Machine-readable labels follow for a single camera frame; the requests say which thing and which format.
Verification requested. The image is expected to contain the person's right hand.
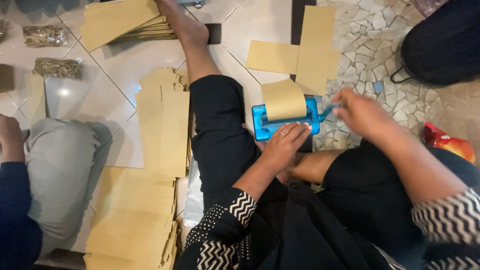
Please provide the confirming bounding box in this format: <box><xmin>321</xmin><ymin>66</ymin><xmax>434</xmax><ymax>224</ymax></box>
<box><xmin>331</xmin><ymin>88</ymin><xmax>395</xmax><ymax>142</ymax></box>

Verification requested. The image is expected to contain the person's left hand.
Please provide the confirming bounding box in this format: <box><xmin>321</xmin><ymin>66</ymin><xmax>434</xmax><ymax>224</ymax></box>
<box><xmin>260</xmin><ymin>121</ymin><xmax>313</xmax><ymax>176</ymax></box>

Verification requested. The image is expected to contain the blue hand-crank paper machine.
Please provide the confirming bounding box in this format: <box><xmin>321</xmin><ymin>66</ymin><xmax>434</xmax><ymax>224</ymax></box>
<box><xmin>251</xmin><ymin>97</ymin><xmax>340</xmax><ymax>142</ymax></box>

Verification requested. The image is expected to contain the curled brown paper sheet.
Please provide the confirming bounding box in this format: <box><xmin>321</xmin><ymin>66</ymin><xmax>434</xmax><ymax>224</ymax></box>
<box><xmin>261</xmin><ymin>78</ymin><xmax>308</xmax><ymax>122</ymax></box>

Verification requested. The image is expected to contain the long brown paper sheet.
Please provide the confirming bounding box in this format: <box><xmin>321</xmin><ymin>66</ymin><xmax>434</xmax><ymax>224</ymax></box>
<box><xmin>295</xmin><ymin>5</ymin><xmax>337</xmax><ymax>96</ymax></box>

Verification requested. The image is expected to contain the person's right leg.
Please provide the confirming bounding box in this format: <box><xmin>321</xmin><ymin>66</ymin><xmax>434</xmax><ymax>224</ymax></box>
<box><xmin>285</xmin><ymin>149</ymin><xmax>347</xmax><ymax>185</ymax></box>

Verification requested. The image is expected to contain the wide brown paper sheet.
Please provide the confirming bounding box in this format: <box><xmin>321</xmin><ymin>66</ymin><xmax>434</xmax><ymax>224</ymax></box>
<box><xmin>245</xmin><ymin>40</ymin><xmax>300</xmax><ymax>75</ymax></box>

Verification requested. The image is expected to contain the red snack packet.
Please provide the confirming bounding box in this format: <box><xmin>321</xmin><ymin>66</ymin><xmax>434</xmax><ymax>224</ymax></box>
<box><xmin>423</xmin><ymin>121</ymin><xmax>476</xmax><ymax>164</ymax></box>

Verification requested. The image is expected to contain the black bag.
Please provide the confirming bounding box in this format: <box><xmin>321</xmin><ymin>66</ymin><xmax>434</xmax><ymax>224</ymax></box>
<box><xmin>389</xmin><ymin>0</ymin><xmax>480</xmax><ymax>88</ymax></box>

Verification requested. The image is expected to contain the person's left leg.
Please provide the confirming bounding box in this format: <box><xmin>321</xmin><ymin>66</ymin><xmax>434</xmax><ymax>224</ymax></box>
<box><xmin>154</xmin><ymin>0</ymin><xmax>271</xmax><ymax>211</ymax></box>

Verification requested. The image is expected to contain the clear plastic bag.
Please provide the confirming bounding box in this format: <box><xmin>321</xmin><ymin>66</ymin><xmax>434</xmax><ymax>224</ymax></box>
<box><xmin>183</xmin><ymin>155</ymin><xmax>205</xmax><ymax>228</ymax></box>

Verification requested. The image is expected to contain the narrow stack of brown sheets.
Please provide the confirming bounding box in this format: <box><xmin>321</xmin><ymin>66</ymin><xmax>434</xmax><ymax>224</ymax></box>
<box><xmin>134</xmin><ymin>67</ymin><xmax>193</xmax><ymax>184</ymax></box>

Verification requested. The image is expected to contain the metal caster wheel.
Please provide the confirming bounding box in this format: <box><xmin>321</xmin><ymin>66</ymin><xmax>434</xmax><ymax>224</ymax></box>
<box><xmin>176</xmin><ymin>0</ymin><xmax>205</xmax><ymax>9</ymax></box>

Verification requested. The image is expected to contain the slanted stack of brown sheets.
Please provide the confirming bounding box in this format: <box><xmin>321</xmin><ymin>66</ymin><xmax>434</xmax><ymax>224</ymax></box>
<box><xmin>80</xmin><ymin>0</ymin><xmax>177</xmax><ymax>53</ymax></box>

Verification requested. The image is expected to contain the large stack of brown sheets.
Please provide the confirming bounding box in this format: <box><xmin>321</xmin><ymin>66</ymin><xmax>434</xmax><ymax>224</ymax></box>
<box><xmin>83</xmin><ymin>166</ymin><xmax>183</xmax><ymax>270</ymax></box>

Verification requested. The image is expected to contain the clear bag of rubber bands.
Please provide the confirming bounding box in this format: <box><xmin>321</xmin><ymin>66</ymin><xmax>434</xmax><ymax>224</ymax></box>
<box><xmin>32</xmin><ymin>57</ymin><xmax>83</xmax><ymax>79</ymax></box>
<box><xmin>22</xmin><ymin>25</ymin><xmax>68</xmax><ymax>48</ymax></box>

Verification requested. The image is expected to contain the brown cardboard piece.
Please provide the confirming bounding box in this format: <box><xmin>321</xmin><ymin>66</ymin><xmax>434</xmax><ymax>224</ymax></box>
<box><xmin>0</xmin><ymin>64</ymin><xmax>15</xmax><ymax>94</ymax></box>

